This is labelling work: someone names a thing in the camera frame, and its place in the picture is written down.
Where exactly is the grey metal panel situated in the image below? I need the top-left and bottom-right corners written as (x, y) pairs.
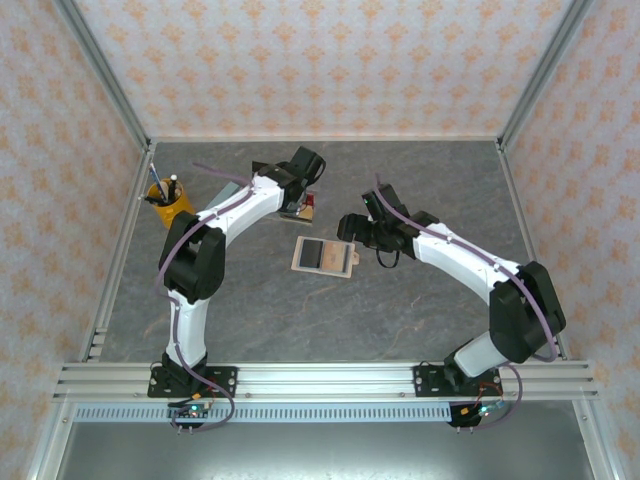
top-left (54, 422), bottom-right (596, 480)

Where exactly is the aluminium table side rail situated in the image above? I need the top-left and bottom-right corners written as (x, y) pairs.
top-left (494, 139), bottom-right (572, 362)
top-left (78, 142), bottom-right (157, 362)

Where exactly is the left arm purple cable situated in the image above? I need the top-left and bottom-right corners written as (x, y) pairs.
top-left (157, 160), bottom-right (256, 435)

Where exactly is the light blue eraser block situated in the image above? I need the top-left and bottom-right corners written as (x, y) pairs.
top-left (203, 182), bottom-right (241, 214)

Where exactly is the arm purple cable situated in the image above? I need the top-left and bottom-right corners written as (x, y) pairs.
top-left (373, 172), bottom-right (559, 432)
top-left (157, 160), bottom-right (256, 435)

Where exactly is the long aluminium mounting rail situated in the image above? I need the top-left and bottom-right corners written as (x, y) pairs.
top-left (52, 362), bottom-right (600, 402)

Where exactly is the blue pen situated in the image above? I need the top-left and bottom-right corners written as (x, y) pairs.
top-left (148, 162), bottom-right (169, 199)

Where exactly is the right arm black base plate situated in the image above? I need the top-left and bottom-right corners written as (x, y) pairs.
top-left (412, 364), bottom-right (501, 400)

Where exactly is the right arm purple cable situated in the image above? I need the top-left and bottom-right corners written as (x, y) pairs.
top-left (373, 172), bottom-right (559, 432)

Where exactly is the dark grey VIP card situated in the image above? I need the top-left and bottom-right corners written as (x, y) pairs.
top-left (297, 240), bottom-right (325, 269)

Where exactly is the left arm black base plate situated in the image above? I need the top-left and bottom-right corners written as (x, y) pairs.
top-left (147, 366), bottom-right (239, 399)

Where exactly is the yellow pen cup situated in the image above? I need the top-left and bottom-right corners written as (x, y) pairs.
top-left (149, 178), bottom-right (197, 231)

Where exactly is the gold card stack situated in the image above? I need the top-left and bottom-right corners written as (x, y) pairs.
top-left (279, 202), bottom-right (316, 225)

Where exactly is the short aluminium frame post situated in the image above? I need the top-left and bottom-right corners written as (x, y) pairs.
top-left (24, 399), bottom-right (79, 480)
top-left (572, 399), bottom-right (619, 480)

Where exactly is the grey slotted cable duct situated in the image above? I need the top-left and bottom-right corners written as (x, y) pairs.
top-left (74, 404), bottom-right (454, 424)

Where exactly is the beige leather card holder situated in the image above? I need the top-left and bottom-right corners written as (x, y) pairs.
top-left (290, 235), bottom-right (362, 279)

